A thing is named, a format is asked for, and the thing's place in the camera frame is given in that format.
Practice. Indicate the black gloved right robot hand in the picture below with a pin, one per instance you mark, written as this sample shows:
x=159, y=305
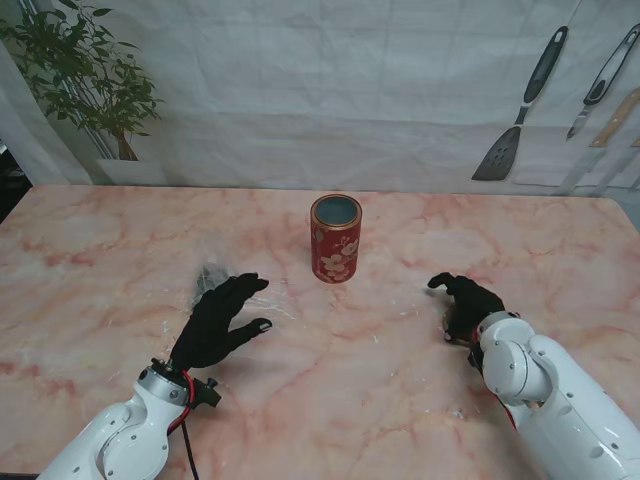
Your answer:
x=475, y=300

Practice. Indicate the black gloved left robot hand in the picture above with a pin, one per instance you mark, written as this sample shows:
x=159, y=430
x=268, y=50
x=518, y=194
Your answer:
x=210, y=330

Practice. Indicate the clear plastic tea bag pouch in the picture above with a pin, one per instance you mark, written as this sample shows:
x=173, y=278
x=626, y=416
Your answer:
x=212, y=275

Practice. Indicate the red floral tea tin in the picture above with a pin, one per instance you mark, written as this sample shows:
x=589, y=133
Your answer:
x=335, y=250

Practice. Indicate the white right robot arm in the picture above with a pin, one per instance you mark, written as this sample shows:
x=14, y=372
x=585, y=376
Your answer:
x=550, y=400

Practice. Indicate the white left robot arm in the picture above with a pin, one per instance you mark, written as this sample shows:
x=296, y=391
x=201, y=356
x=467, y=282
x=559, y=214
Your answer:
x=125, y=435

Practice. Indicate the white printed backdrop cloth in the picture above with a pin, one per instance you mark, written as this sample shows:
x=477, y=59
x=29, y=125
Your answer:
x=320, y=90

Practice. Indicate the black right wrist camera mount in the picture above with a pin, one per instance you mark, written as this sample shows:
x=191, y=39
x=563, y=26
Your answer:
x=475, y=359

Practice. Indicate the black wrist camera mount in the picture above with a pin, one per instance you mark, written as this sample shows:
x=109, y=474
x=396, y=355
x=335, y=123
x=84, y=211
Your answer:
x=475, y=359
x=207, y=394

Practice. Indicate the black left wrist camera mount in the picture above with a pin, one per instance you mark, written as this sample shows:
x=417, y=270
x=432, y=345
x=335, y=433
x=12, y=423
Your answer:
x=207, y=394

